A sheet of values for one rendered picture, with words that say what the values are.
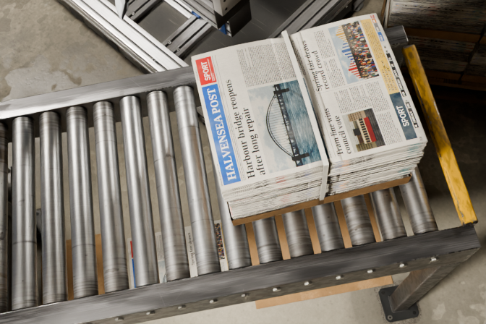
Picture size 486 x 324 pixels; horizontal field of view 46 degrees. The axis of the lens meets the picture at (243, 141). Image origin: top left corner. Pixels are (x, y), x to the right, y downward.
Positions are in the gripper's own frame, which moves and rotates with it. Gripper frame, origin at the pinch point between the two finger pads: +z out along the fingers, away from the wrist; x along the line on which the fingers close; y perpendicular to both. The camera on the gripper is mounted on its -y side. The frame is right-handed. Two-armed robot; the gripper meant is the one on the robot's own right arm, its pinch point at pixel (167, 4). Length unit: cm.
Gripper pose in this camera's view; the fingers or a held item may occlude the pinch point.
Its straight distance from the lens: 94.1
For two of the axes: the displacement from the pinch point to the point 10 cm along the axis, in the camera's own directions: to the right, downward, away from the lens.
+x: -9.3, 3.0, -2.0
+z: 3.6, 8.4, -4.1
